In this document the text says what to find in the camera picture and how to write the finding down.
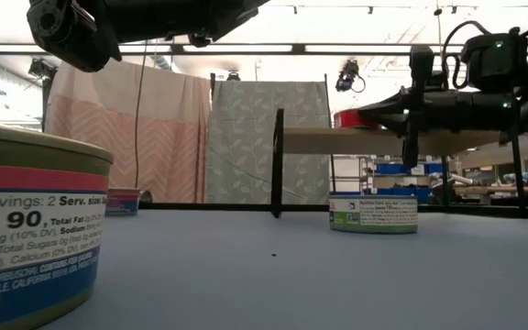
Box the wooden workbench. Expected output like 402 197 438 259
451 184 528 196

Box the pink chevron cloth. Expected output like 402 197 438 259
43 59 214 205

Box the blue table mat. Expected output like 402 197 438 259
38 209 528 330

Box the green white label tuna can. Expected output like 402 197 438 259
328 195 420 236

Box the white storage rack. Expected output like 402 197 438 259
332 154 446 206

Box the yellow cord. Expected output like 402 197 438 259
433 6 444 47

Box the black tripod light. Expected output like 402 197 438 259
27 58 59 134

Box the black rig camera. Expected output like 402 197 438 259
335 58 367 95

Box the black rig frame beam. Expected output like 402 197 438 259
0 42 467 58

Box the red label seafood can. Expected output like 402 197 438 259
333 108 381 130

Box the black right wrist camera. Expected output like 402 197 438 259
460 31 528 93

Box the black table frame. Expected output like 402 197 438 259
139 202 528 219

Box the wooden shelf with black legs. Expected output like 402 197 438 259
270 108 524 219

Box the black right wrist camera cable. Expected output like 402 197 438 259
441 20 492 91

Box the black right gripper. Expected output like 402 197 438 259
357 44 524 169

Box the green leaf pattern cloth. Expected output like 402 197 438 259
205 80 335 205

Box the salmon can with gold lid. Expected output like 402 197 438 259
104 186 142 217

